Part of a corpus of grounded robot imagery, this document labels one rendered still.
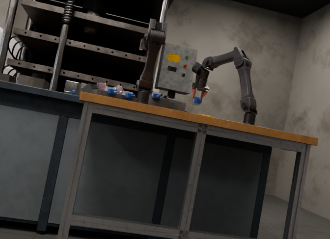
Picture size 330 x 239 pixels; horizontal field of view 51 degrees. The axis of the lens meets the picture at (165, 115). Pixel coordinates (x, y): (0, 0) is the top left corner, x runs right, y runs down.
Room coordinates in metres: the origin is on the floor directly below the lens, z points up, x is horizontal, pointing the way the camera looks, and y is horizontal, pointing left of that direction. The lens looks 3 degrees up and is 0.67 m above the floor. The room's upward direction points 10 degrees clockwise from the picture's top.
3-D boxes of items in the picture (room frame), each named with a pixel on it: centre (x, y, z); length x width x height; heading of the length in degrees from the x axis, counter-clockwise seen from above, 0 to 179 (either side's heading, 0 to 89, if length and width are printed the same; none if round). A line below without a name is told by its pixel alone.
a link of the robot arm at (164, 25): (1.81, 0.13, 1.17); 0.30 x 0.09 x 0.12; 9
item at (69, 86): (3.01, 0.74, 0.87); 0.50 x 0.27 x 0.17; 11
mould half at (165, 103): (2.32, 0.06, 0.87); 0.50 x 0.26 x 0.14; 11
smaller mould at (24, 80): (2.15, 0.85, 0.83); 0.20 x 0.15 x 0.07; 11
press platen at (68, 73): (3.12, 0.82, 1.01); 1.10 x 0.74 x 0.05; 101
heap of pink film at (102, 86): (2.17, 0.39, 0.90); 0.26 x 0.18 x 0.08; 28
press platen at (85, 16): (3.13, 0.82, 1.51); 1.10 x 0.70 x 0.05; 101
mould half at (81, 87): (2.17, 0.40, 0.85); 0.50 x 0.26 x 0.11; 28
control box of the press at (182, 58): (3.05, -0.02, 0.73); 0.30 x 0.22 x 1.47; 101
